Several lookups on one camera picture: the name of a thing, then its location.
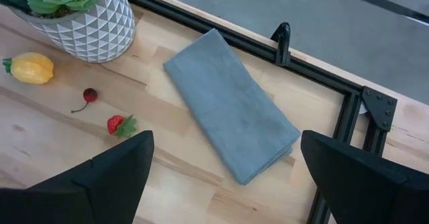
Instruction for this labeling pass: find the black table clamp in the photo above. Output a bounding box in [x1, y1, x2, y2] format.
[269, 21, 292, 66]

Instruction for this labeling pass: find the black aluminium table frame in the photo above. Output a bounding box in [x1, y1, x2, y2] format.
[120, 0, 399, 224]

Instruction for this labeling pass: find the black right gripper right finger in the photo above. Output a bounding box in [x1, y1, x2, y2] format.
[300, 129, 429, 224]

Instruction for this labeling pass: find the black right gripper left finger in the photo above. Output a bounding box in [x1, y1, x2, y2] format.
[0, 129, 156, 224]

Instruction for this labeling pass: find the grey folded cloth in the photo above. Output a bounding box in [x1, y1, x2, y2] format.
[163, 28, 302, 186]

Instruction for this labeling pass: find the succulent in white patterned pot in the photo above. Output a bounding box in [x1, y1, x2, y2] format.
[0, 0, 137, 64]

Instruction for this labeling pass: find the red toy strawberry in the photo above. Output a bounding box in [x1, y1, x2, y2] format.
[107, 114, 138, 139]

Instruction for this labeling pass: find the red toy cherry with stem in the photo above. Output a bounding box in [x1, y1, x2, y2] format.
[70, 87, 99, 114]

